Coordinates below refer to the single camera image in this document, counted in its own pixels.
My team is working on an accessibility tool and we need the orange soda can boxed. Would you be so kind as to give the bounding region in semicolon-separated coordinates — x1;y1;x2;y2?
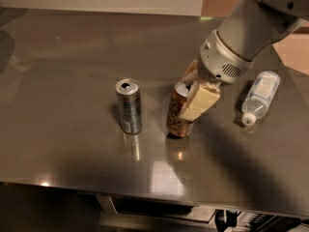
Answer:
166;81;194;137

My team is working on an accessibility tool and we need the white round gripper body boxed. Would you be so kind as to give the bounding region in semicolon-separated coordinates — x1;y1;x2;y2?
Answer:
198;30;253;84

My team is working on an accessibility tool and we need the clear plastic water bottle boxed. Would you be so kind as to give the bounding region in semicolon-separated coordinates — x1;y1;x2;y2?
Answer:
241;71;280;126

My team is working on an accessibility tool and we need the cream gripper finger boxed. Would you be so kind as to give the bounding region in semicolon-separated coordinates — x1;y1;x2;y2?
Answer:
182;60;201;82
179;80;220;121

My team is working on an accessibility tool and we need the silver redbull can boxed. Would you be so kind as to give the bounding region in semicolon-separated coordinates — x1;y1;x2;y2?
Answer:
115;78;142;134

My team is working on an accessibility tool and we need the drawer under table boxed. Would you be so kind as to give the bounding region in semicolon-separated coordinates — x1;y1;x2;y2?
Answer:
96;195;216;225

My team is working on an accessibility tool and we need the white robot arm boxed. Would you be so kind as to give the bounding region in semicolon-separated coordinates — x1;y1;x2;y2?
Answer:
180;0;309;122

